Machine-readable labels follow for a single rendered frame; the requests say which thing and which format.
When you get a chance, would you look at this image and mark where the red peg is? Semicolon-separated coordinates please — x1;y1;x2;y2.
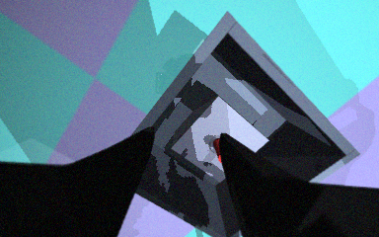
213;138;221;163

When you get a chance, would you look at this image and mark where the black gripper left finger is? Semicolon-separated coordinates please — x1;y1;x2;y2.
0;126;155;237

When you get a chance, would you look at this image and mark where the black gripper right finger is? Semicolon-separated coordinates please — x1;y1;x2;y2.
219;133;379;237

